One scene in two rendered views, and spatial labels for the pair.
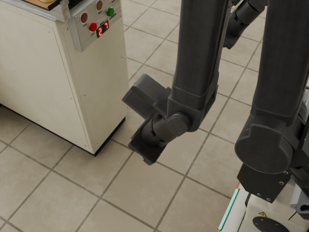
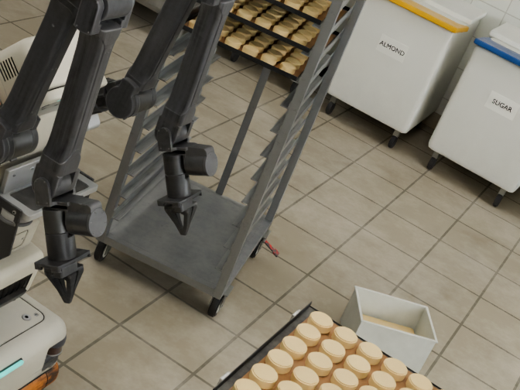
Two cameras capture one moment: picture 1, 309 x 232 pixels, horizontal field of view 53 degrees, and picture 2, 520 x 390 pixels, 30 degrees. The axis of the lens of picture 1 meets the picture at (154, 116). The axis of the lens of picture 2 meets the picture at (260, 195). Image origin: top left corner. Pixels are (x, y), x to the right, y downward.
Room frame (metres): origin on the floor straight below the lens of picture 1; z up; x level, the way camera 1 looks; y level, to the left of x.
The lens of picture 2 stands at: (2.37, -0.23, 1.96)
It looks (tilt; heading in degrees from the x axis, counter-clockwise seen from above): 27 degrees down; 168
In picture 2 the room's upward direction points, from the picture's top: 22 degrees clockwise
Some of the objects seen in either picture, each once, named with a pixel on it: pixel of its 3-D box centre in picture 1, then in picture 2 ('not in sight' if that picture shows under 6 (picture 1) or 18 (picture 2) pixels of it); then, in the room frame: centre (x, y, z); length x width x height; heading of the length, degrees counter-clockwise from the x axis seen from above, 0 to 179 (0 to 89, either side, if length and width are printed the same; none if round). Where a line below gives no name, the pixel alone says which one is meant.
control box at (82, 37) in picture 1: (96, 15); not in sight; (0.92, 0.20, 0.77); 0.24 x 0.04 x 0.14; 150
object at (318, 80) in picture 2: not in sight; (300, 98); (-0.65, 0.39, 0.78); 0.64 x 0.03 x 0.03; 162
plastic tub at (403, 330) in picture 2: not in sight; (387, 330); (-0.50, 0.99, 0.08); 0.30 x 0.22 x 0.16; 90
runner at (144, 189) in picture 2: not in sight; (152, 182); (-0.78, 0.02, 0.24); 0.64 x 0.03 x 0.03; 162
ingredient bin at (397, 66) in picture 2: not in sight; (399, 61); (-2.66, 1.25, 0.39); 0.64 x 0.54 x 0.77; 151
